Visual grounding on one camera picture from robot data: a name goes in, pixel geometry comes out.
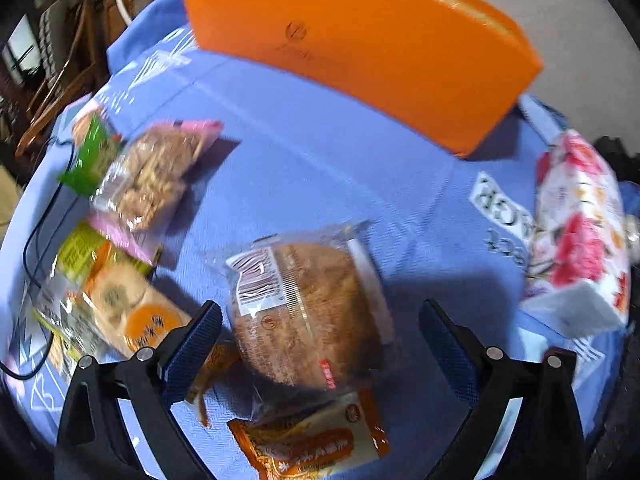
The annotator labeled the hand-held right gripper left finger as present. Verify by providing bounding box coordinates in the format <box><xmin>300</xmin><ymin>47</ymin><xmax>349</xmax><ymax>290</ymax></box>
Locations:
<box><xmin>55</xmin><ymin>300</ymin><xmax>223</xmax><ymax>480</ymax></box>

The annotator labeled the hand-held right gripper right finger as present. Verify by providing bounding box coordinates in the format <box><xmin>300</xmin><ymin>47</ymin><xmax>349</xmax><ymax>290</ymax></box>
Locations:
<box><xmin>417</xmin><ymin>299</ymin><xmax>588</xmax><ymax>480</ymax></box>

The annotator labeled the round pastry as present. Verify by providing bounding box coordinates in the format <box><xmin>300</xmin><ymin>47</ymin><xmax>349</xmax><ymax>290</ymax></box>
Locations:
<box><xmin>202</xmin><ymin>220</ymin><xmax>401</xmax><ymax>406</ymax></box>

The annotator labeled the orange cardboard box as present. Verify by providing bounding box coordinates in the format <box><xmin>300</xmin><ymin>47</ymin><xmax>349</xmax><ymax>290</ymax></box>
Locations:
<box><xmin>179</xmin><ymin>0</ymin><xmax>545</xmax><ymax>160</ymax></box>

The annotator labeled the orange rice cracker packet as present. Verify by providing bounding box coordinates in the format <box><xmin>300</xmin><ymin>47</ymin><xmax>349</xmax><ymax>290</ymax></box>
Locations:
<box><xmin>82</xmin><ymin>247</ymin><xmax>241</xmax><ymax>428</ymax></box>

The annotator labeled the cracker packet yellow-green label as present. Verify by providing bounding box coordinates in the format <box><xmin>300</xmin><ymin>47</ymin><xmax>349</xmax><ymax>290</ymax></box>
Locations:
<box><xmin>32</xmin><ymin>220</ymin><xmax>111</xmax><ymax>376</ymax></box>

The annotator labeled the orange triangular snack packet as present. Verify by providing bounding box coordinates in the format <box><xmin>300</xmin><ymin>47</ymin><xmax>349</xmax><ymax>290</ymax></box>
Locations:
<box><xmin>227</xmin><ymin>390</ymin><xmax>391</xmax><ymax>480</ymax></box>

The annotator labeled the floral tissue pack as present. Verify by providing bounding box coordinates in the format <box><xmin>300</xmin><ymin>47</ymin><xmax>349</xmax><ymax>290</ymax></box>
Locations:
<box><xmin>520</xmin><ymin>129</ymin><xmax>632</xmax><ymax>341</ymax></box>

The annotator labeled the pink walnut pastry packet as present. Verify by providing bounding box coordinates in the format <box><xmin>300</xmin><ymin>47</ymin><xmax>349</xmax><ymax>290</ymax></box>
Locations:
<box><xmin>89</xmin><ymin>119</ymin><xmax>225</xmax><ymax>266</ymax></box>

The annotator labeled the green snack packet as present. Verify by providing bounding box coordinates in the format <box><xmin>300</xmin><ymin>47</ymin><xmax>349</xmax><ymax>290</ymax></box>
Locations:
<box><xmin>57</xmin><ymin>115</ymin><xmax>123</xmax><ymax>196</ymax></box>

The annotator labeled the blue printed tablecloth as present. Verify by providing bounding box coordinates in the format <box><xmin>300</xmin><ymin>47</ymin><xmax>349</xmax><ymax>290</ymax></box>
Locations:
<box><xmin>0</xmin><ymin>0</ymin><xmax>640</xmax><ymax>480</ymax></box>

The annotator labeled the dark wooden furniture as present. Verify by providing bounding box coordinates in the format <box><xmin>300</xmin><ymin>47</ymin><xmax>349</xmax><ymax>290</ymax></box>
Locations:
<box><xmin>595</xmin><ymin>135</ymin><xmax>640</xmax><ymax>186</ymax></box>

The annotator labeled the brown wooden chair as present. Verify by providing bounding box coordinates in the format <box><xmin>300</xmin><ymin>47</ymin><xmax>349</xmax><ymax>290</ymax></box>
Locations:
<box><xmin>15</xmin><ymin>0</ymin><xmax>171</xmax><ymax>161</ymax></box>

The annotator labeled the black cable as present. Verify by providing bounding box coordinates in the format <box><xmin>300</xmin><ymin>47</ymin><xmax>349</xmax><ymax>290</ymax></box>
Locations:
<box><xmin>0</xmin><ymin>137</ymin><xmax>81</xmax><ymax>381</ymax></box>

